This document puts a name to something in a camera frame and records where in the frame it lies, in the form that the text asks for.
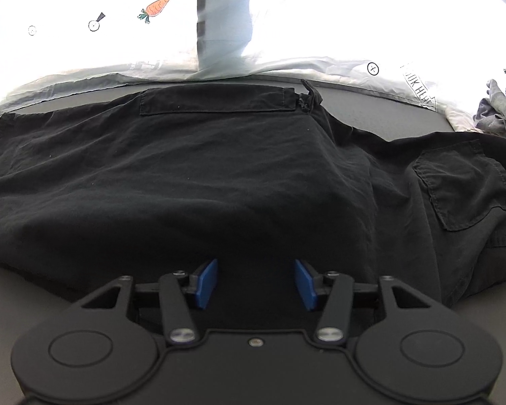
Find black cargo trousers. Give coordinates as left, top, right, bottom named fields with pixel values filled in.
left=0, top=84, right=506, bottom=305

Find grey sweatshirt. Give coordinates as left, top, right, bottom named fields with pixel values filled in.
left=474, top=80, right=506, bottom=138

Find white printed window curtain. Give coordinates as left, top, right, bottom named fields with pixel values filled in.
left=0, top=0, right=506, bottom=115

